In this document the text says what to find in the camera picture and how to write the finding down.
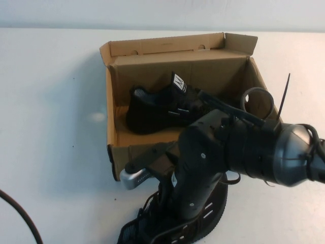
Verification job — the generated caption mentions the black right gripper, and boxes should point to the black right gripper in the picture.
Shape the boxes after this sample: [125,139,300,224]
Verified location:
[171,175,211,223]

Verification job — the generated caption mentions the black sneaker white tongue label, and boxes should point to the black sneaker white tongue label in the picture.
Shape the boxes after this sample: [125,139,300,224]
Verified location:
[125,72,221,134]
[119,175,231,244]

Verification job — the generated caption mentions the brown cardboard shoe box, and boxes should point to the brown cardboard shoe box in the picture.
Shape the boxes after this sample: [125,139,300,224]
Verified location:
[99,32,280,181]

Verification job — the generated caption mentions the black zip tie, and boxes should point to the black zip tie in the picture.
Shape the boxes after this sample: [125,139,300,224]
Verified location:
[277,73,291,120]

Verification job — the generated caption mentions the black right camera bracket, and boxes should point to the black right camera bracket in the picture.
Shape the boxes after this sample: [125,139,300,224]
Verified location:
[125,142,178,178]

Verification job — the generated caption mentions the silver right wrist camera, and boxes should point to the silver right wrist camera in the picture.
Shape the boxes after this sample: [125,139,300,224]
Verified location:
[119,166,153,191]

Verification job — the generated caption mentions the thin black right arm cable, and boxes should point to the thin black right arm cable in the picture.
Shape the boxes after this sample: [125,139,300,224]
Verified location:
[198,91,265,126]

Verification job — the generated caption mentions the grey cable loop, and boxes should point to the grey cable loop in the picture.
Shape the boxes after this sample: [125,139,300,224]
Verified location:
[240,86,275,120]

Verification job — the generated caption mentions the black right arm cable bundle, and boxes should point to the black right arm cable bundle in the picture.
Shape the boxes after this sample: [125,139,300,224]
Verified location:
[303,124,325,178]

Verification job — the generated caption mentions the thick black left camera cable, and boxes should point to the thick black left camera cable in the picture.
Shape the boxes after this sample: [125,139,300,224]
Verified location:
[0,189,43,244]

